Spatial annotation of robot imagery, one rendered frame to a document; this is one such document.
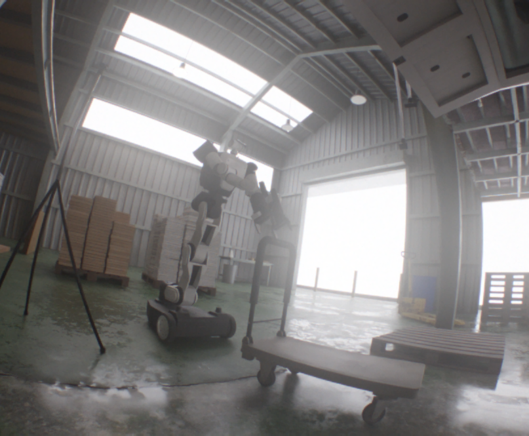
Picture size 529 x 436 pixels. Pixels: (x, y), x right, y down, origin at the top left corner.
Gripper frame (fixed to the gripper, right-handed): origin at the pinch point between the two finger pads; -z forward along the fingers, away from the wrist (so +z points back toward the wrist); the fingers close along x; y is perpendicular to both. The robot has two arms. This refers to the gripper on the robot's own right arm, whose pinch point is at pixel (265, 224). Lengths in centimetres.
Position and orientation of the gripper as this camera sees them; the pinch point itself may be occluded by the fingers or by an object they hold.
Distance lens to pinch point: 147.8
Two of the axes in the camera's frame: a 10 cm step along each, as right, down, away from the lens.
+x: 7.6, -4.8, -4.3
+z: -2.8, -8.4, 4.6
